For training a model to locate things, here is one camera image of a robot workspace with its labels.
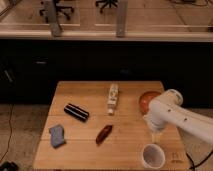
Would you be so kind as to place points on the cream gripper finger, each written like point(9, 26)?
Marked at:
point(156, 137)

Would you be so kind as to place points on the white ceramic cup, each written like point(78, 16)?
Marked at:
point(152, 156)

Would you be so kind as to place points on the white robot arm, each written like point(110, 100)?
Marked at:
point(162, 108)

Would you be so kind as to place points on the orange bowl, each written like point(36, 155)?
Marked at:
point(145, 99)

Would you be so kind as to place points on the dark red pepper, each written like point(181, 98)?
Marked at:
point(103, 134)

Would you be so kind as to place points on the white tube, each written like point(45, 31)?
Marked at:
point(112, 98)

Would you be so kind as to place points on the black striped case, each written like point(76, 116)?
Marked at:
point(76, 112)

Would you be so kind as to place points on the blue sponge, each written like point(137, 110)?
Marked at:
point(57, 136)

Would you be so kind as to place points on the black office chair right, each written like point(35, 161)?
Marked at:
point(110, 3)

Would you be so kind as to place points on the black office chair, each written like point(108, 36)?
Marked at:
point(59, 9)
point(110, 3)

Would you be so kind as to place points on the black object on floor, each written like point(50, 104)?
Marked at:
point(9, 166)

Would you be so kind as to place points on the black office chair left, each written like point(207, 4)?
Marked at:
point(59, 9)

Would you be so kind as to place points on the grey metal post right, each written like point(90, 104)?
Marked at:
point(121, 18)

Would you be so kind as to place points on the grey metal post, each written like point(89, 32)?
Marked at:
point(52, 18)
point(121, 18)

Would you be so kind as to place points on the grey metal post left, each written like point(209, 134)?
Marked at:
point(52, 18)

